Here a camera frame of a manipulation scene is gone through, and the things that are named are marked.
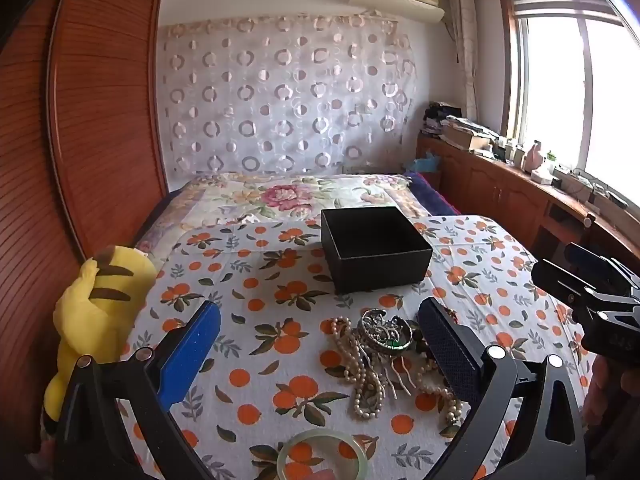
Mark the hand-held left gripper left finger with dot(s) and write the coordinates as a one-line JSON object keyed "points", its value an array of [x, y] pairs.
{"points": [[192, 350]]}

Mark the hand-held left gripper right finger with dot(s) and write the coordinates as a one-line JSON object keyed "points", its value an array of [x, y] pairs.
{"points": [[447, 355]]}

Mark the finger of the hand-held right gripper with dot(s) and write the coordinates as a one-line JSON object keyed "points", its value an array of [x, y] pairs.
{"points": [[555, 277], [582, 256]]}

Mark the silver ornate hair comb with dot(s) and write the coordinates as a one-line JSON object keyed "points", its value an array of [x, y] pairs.
{"points": [[382, 332]]}

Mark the black cardboard box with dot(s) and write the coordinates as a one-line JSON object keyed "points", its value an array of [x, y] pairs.
{"points": [[380, 265]]}

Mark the pale green jade bangle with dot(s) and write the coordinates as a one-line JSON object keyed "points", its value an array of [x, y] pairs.
{"points": [[300, 441]]}

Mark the wooden cabinet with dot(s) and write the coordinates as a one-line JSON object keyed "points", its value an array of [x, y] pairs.
{"points": [[500, 190]]}

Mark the yellow striped plush toy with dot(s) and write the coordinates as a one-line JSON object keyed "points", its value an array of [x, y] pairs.
{"points": [[95, 305]]}

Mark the pink white bottle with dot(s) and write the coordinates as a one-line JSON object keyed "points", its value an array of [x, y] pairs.
{"points": [[534, 156]]}

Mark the orange fruit print tablecloth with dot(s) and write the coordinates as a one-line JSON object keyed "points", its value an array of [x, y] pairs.
{"points": [[280, 280]]}

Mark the purple blanket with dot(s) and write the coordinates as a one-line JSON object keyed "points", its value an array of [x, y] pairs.
{"points": [[435, 197]]}

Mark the blue cloth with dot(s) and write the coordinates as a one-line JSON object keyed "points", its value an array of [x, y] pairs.
{"points": [[425, 164]]}

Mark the window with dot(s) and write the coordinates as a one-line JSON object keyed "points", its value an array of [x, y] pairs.
{"points": [[550, 85]]}

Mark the stack of papers and books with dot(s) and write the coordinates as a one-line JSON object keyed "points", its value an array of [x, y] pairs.
{"points": [[460, 127]]}

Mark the floral bedspread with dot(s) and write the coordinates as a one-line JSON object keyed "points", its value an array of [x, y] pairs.
{"points": [[280, 195]]}

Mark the white patterned window curtain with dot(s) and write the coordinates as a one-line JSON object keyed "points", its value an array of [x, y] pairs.
{"points": [[467, 50]]}

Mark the wooden slatted wardrobe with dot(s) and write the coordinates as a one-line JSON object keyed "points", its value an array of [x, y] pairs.
{"points": [[100, 110]]}

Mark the sheer circle pattern curtain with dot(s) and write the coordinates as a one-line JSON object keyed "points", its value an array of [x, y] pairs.
{"points": [[280, 100]]}

